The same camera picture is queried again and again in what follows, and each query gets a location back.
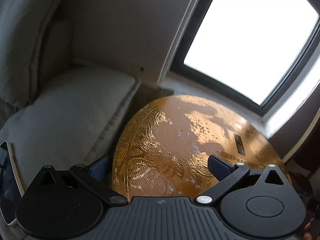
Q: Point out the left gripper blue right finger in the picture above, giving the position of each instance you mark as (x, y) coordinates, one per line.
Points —
(219, 168)

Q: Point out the black framed window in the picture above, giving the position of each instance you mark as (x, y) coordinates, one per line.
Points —
(250, 51)

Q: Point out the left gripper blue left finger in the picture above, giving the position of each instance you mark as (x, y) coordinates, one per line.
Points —
(98, 169)

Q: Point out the beige sofa back cushion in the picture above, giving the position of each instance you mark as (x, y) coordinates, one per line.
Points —
(36, 44)

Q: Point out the gold round box lid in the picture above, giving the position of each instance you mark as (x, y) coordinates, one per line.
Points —
(163, 150)

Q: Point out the beige sofa seat cushion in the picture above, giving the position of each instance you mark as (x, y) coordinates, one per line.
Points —
(73, 120)

